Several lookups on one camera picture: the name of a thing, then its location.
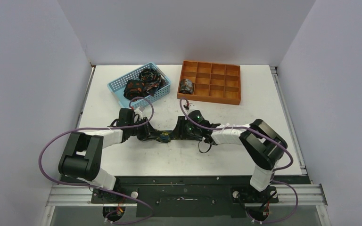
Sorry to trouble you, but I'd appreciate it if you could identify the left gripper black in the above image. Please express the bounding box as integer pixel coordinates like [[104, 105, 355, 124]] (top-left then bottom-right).
[[128, 117, 160, 141]]

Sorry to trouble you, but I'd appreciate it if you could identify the blue yellow floral tie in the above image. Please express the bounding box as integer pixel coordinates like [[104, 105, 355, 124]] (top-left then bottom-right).
[[155, 130, 173, 143]]

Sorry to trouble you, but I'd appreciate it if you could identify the orange wooden compartment tray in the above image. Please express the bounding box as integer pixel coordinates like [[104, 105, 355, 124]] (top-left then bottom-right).
[[177, 61, 241, 105]]

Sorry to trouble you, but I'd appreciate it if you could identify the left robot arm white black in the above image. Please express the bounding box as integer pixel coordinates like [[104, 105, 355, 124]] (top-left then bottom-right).
[[58, 108, 153, 203]]

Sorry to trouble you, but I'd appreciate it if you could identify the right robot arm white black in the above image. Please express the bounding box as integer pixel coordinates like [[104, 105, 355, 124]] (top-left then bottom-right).
[[171, 110, 288, 202]]

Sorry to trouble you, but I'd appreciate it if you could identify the rolled dark patterned tie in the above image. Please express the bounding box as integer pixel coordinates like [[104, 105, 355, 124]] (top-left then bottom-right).
[[179, 79, 194, 95]]

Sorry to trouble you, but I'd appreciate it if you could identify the black orange patterned tie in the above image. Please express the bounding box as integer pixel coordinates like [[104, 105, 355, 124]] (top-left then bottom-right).
[[123, 80, 149, 100]]

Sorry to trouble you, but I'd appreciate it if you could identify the dark patterned tie in basket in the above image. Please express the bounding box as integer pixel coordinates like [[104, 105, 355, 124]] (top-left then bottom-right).
[[139, 68, 165, 96]]

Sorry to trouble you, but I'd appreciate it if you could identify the blue plastic basket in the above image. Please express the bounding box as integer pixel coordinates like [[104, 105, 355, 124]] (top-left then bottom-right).
[[107, 62, 171, 108]]

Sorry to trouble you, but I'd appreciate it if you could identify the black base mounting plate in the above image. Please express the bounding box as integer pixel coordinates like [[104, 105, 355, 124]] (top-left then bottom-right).
[[59, 175, 294, 219]]

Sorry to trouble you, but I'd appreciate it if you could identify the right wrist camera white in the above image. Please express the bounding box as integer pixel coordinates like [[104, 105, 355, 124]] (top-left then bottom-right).
[[182, 103, 191, 115]]

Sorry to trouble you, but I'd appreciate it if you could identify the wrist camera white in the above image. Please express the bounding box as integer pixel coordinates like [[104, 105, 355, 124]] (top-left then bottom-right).
[[182, 103, 191, 115], [134, 106, 145, 118]]

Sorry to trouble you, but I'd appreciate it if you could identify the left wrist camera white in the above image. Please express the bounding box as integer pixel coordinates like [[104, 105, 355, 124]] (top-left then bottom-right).
[[134, 106, 145, 118]]

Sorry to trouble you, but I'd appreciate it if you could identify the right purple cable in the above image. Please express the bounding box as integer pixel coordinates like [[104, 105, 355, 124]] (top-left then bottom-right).
[[180, 98, 299, 224]]

